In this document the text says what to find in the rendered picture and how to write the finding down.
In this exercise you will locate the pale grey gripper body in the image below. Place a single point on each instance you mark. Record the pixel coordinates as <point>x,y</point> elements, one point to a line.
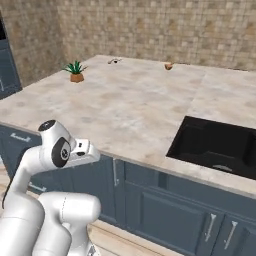
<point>89,158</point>

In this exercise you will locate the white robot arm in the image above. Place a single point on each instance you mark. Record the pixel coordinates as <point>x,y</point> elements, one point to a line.
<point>30,213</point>

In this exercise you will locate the blue drawer front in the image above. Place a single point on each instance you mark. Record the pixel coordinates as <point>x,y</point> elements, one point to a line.
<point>20,146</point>
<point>35,195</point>

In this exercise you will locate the blue cupboard door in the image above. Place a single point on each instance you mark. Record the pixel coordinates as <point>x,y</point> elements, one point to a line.
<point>96,186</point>
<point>245,240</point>
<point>166,220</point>

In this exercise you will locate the green plant in brown pot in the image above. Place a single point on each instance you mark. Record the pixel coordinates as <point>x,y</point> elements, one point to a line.
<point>76,74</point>

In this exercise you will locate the metallic utensil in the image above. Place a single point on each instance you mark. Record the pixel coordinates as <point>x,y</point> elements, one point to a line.
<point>114,60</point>

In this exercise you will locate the blue panel under sink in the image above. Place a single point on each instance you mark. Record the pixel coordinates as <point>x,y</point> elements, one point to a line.
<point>186,188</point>

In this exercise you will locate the blue cupboard run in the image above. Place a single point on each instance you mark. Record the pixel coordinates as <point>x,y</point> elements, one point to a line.
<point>8,70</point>

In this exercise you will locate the brown wooden utensil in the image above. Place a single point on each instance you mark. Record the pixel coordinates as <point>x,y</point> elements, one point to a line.
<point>168,66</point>

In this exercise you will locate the black sink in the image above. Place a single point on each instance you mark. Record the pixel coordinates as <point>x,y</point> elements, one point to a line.
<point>216,143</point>

